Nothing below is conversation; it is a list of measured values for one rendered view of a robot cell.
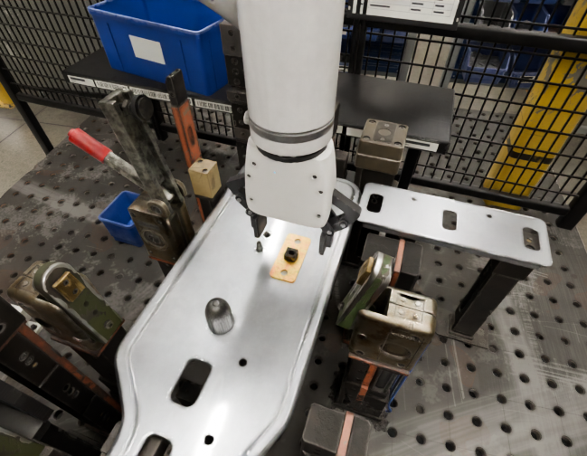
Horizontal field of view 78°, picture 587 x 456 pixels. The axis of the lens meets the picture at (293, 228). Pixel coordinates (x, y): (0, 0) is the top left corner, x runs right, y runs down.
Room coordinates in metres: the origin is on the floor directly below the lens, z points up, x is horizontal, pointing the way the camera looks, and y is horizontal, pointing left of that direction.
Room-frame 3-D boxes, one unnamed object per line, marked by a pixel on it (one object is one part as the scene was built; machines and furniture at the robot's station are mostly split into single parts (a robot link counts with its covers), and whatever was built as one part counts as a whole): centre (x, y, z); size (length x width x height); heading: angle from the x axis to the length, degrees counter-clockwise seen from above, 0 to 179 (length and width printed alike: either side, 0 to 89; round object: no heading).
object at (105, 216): (0.63, 0.41, 0.74); 0.11 x 0.10 x 0.09; 161
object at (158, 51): (0.87, 0.28, 1.10); 0.30 x 0.17 x 0.13; 62
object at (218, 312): (0.22, 0.09, 1.02); 0.03 x 0.03 x 0.07
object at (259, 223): (0.34, 0.06, 1.08); 0.03 x 0.03 x 0.07; 71
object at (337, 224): (0.30, -0.05, 1.08); 0.03 x 0.03 x 0.07; 71
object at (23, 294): (0.23, 0.29, 0.88); 0.11 x 0.09 x 0.37; 71
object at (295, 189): (0.32, 0.00, 1.16); 0.10 x 0.07 x 0.11; 71
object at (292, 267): (0.32, 0.00, 1.01); 0.08 x 0.04 x 0.01; 161
